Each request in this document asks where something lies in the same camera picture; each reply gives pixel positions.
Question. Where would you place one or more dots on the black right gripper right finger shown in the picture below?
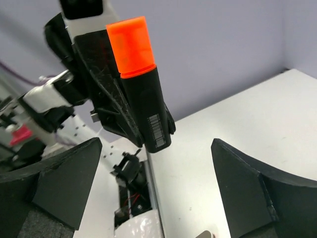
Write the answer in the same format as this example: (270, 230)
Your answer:
(261, 201)

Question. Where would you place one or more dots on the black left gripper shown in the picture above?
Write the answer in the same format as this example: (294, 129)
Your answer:
(94, 53)

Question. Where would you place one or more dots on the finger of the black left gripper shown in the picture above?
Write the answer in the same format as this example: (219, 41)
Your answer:
(171, 122)

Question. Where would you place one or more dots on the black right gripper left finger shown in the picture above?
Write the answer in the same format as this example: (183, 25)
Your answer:
(47, 199)

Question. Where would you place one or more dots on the black orange highlighter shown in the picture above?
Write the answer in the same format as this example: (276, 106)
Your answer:
(146, 101)

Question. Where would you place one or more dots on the orange highlighter cap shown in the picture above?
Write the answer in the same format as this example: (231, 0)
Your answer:
(131, 46)

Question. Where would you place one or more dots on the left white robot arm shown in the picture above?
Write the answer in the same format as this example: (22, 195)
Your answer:
(53, 102)

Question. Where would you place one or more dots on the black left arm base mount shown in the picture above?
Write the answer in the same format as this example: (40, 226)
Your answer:
(133, 188)

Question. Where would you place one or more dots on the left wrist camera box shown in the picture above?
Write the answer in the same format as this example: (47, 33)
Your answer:
(85, 16)

